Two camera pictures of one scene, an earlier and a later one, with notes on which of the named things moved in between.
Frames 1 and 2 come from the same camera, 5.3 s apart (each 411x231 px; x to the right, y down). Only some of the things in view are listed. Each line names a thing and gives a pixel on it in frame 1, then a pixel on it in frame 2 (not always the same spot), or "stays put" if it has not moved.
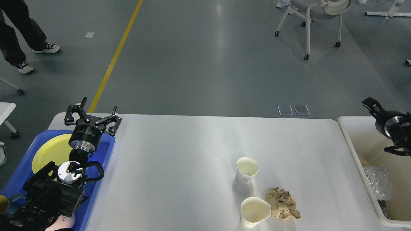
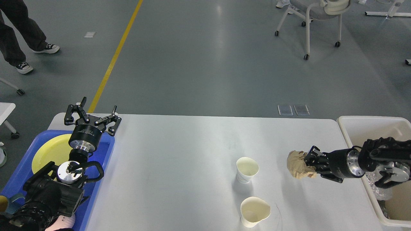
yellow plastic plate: x=57 y=149 stays put
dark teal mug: x=16 y=201 stays put
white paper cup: x=247 y=168 stays put
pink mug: x=62 y=222 stays put
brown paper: x=283 y=205 to x=297 y=166
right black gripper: x=384 y=119 to x=344 y=163
